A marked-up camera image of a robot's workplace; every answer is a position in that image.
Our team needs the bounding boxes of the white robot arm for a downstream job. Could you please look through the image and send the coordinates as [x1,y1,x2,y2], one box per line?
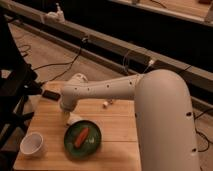
[60,69,200,171]

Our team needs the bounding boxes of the black rectangular device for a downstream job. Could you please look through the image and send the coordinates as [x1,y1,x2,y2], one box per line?
[42,90,60,101]

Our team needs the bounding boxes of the orange carrot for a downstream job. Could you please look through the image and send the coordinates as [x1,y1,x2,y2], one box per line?
[74,128,89,148]

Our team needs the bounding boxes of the white bottle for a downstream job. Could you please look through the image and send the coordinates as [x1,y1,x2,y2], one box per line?
[103,99,113,108]

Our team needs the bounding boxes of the green plate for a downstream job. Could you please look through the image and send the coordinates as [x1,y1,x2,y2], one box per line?
[64,120,102,159]

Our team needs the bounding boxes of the black stand left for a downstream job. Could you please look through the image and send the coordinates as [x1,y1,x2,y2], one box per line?
[0,7,42,171]

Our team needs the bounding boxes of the white cup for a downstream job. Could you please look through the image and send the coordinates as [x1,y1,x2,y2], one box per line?
[20,132,45,157]

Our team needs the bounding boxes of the black cable on floor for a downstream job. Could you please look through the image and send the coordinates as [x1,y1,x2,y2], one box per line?
[32,37,89,84]

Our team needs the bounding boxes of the white object on rail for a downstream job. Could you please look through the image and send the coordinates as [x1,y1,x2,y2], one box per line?
[46,4,65,23]

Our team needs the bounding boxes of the black cables right floor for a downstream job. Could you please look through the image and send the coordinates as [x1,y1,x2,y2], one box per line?
[193,108,213,154]

